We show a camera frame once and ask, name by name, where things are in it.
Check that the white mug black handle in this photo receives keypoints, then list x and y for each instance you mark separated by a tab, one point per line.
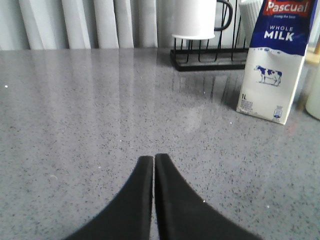
195	19

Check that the blue white milk carton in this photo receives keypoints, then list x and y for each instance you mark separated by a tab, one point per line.
275	58

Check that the black wire mug rack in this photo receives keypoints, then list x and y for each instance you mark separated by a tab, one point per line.
227	51

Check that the grey curtain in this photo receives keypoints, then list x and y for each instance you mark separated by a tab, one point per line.
85	24

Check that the white ribbed mug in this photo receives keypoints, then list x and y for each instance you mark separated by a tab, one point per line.
249	12

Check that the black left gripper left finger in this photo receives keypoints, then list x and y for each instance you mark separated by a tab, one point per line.
128	215

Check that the cream ribbed cup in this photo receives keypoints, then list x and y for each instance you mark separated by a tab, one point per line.
313	101

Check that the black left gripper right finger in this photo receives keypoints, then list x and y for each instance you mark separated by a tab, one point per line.
184	215

